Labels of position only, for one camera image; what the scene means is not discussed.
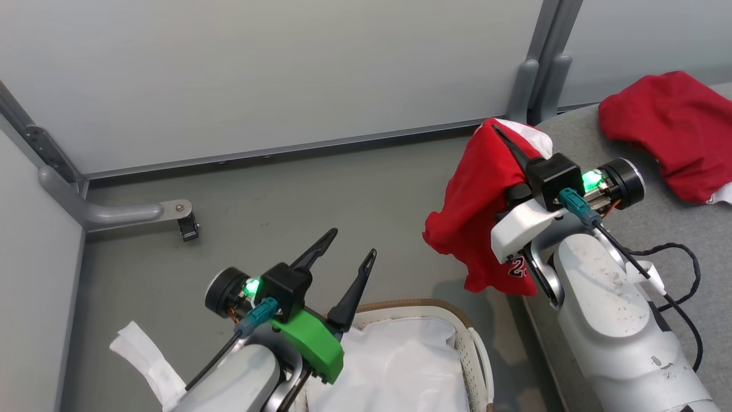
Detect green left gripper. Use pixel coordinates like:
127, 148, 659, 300
205, 227, 377, 385

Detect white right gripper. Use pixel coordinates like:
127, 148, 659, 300
490, 123, 647, 264

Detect red jersey with white trim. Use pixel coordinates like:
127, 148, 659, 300
423, 117, 555, 297

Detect plain red shirt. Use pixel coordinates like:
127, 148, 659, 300
597, 70, 732, 205

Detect grey fabric sofa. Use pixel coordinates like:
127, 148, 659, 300
522, 83, 732, 412

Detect white wicker laundry basket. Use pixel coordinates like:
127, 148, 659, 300
297, 298, 496, 412

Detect white basket liner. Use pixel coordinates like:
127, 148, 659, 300
306, 316, 473, 412

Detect black caster wheel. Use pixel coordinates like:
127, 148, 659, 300
177, 212, 200, 243

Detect white fabric strip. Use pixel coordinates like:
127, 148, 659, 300
109, 320, 188, 412

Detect long grey partition support foot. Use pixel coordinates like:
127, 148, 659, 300
38, 165, 193, 233

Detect dark metal hinge plate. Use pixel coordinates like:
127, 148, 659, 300
24, 125, 72, 179

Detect left arm cable, teal plug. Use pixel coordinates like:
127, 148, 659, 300
184, 296, 281, 393

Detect arm cable, teal plug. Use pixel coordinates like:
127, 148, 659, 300
559, 188, 703, 374
184, 296, 281, 393

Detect right arm cable, teal plug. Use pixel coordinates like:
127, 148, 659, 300
559, 188, 703, 374

